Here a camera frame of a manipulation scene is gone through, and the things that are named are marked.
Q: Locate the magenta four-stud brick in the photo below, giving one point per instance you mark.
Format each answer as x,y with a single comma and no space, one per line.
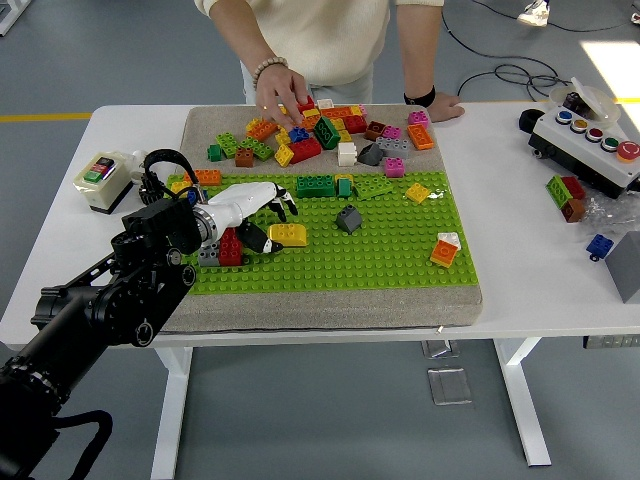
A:
419,118
395,166

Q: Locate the black gear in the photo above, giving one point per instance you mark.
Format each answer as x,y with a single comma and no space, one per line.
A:
142,192

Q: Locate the green studded baseplate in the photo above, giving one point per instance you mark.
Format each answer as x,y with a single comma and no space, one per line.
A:
375,250

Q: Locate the person's left forearm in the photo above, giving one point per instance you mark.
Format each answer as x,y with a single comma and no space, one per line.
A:
417,50

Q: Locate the orange four-stud brick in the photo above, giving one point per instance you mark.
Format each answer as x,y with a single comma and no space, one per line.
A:
444,253

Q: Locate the blue four-stud brick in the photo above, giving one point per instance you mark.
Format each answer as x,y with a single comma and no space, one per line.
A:
298,135
600,246

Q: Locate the person's right forearm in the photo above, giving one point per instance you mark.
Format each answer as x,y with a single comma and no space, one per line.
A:
240,30

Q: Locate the black wristband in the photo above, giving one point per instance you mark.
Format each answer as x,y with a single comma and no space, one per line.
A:
420,96

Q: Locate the grey-brown cushion mat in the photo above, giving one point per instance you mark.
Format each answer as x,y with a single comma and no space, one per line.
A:
310,310

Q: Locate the person's left hand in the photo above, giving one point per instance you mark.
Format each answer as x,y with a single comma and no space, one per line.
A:
446,107

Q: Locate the orange building brick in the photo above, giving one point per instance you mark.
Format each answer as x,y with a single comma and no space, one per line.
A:
310,125

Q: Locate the white four-stud brick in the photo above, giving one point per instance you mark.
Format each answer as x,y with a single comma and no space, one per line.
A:
347,154
449,238

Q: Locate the clear floor socket cover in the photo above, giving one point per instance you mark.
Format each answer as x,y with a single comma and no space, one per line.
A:
450,387
440,348

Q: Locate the lime green eight-stud brick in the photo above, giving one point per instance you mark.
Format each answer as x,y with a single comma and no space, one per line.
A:
230,144
260,149
556,192

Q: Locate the orange eight-stud brick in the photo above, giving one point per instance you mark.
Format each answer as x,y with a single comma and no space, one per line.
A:
207,177
336,112
261,130
420,137

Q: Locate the white table leg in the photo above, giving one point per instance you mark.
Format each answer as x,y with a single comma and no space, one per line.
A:
170,425
520,400

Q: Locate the grey box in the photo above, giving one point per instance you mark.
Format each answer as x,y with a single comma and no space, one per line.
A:
627,270

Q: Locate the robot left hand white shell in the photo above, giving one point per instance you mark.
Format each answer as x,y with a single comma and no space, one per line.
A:
240,200

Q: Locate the teal green building brick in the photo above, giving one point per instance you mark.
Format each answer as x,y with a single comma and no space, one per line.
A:
345,187

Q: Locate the clear plastic bag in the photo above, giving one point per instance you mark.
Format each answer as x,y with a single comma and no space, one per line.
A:
607,212

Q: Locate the red four-stud brick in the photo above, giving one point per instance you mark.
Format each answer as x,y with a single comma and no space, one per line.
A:
309,106

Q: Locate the green two-stud brick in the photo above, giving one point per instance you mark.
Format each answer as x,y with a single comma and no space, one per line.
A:
214,153

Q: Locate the dark green eight-stud brick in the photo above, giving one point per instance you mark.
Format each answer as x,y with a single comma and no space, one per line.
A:
327,132
316,186

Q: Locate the dark grey sloped brick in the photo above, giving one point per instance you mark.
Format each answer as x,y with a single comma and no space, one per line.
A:
370,155
348,220

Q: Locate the cream switch box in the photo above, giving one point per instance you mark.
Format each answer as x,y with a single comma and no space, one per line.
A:
100,175

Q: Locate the white building brick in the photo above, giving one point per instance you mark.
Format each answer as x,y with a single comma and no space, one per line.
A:
326,103

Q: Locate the pink four-stud brick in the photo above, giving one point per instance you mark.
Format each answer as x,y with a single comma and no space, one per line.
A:
392,132

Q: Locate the person's right hand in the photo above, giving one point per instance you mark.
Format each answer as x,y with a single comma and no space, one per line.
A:
280,90

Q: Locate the background person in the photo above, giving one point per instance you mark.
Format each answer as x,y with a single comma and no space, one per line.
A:
532,12

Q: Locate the grey eight-stud brick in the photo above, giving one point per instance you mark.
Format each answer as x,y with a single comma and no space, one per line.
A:
207,257
393,146

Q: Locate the pink building brick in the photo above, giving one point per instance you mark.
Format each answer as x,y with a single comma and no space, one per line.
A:
364,110

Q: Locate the under-table control panel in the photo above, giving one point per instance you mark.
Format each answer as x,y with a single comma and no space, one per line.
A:
612,342

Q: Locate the lime green flat plate brick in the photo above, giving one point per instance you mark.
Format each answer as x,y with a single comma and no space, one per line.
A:
374,188

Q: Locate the round translucent lidded container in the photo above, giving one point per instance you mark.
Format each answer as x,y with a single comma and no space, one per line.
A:
597,100

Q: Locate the white push-button control box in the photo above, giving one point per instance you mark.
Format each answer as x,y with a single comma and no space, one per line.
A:
575,150

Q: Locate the white bulb-shaped part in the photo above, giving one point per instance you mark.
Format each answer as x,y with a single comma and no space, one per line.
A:
136,160

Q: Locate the yellow building brick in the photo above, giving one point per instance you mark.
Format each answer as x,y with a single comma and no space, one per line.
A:
345,176
312,114
345,134
356,110
283,138

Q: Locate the yellow four-stud brick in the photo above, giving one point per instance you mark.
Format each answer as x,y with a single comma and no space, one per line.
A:
180,186
418,192

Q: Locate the white furniture frame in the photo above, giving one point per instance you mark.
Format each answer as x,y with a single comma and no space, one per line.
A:
11,15

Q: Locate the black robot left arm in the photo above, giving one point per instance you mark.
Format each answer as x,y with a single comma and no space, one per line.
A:
160,225

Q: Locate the red building brick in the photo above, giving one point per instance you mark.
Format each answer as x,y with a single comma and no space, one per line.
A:
574,187

